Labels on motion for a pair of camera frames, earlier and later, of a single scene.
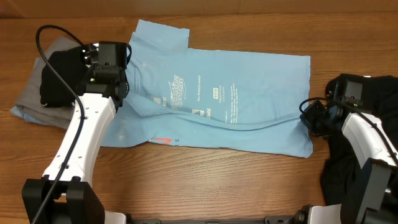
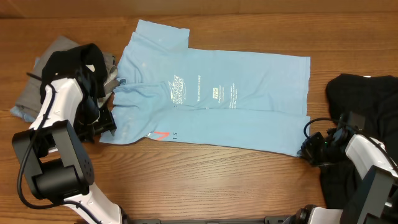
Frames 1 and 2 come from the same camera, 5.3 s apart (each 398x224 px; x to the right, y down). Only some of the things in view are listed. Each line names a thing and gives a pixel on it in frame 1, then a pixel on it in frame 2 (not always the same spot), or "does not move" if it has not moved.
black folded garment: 53,92 does not move
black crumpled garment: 375,96 does not move
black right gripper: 306,117 -> 308,150
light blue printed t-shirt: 178,94 does not move
